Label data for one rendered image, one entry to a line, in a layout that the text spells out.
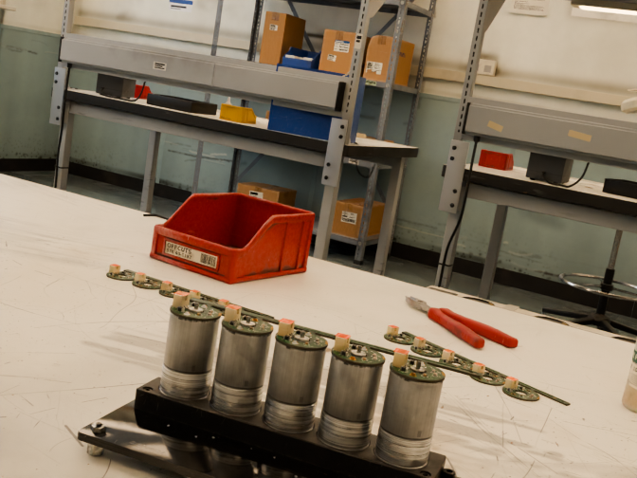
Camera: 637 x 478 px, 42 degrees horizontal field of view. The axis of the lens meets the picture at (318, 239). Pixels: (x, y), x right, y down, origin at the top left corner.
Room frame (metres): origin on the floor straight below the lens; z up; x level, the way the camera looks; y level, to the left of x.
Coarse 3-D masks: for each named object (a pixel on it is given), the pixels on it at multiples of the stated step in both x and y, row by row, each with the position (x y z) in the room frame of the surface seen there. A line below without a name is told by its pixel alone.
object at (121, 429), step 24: (120, 408) 0.38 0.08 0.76; (96, 432) 0.35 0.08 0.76; (120, 432) 0.35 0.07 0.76; (144, 432) 0.36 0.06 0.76; (168, 432) 0.36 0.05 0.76; (192, 432) 0.37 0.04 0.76; (144, 456) 0.34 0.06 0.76; (168, 456) 0.34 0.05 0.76; (192, 456) 0.34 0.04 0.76; (216, 456) 0.35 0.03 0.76; (240, 456) 0.35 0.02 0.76; (264, 456) 0.35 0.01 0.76
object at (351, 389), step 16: (352, 352) 0.37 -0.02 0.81; (336, 368) 0.36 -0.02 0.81; (352, 368) 0.35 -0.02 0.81; (368, 368) 0.36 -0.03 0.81; (336, 384) 0.36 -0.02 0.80; (352, 384) 0.35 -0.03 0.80; (368, 384) 0.36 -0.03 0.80; (336, 400) 0.36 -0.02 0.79; (352, 400) 0.35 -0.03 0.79; (368, 400) 0.36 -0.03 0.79; (320, 416) 0.36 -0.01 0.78; (336, 416) 0.36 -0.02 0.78; (352, 416) 0.35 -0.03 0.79; (368, 416) 0.36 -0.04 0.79; (320, 432) 0.36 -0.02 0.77; (336, 432) 0.35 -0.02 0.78; (352, 432) 0.35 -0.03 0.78; (368, 432) 0.36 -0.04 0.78; (352, 448) 0.35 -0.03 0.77
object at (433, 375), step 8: (408, 360) 0.37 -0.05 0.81; (416, 360) 0.37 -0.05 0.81; (392, 368) 0.35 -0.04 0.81; (400, 368) 0.35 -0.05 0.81; (408, 368) 0.36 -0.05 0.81; (432, 368) 0.36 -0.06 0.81; (400, 376) 0.35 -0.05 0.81; (408, 376) 0.35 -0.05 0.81; (424, 376) 0.35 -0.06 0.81; (432, 376) 0.35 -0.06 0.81; (440, 376) 0.35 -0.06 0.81
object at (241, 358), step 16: (256, 320) 0.39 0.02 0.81; (224, 336) 0.38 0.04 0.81; (240, 336) 0.37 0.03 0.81; (256, 336) 0.37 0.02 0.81; (224, 352) 0.37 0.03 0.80; (240, 352) 0.37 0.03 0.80; (256, 352) 0.37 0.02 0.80; (224, 368) 0.37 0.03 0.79; (240, 368) 0.37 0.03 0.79; (256, 368) 0.37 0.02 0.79; (224, 384) 0.37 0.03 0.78; (240, 384) 0.37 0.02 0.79; (256, 384) 0.38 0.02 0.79; (224, 400) 0.37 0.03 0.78; (240, 400) 0.37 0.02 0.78; (256, 400) 0.38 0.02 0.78
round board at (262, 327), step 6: (240, 318) 0.39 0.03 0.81; (252, 318) 0.40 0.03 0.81; (222, 324) 0.38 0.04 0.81; (228, 324) 0.38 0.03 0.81; (234, 324) 0.38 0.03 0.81; (240, 324) 0.38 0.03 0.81; (258, 324) 0.39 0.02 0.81; (264, 324) 0.39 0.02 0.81; (270, 324) 0.39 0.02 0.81; (234, 330) 0.37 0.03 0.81; (240, 330) 0.37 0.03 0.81; (246, 330) 0.37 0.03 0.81; (252, 330) 0.38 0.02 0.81; (258, 330) 0.38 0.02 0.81; (264, 330) 0.38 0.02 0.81; (270, 330) 0.38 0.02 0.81
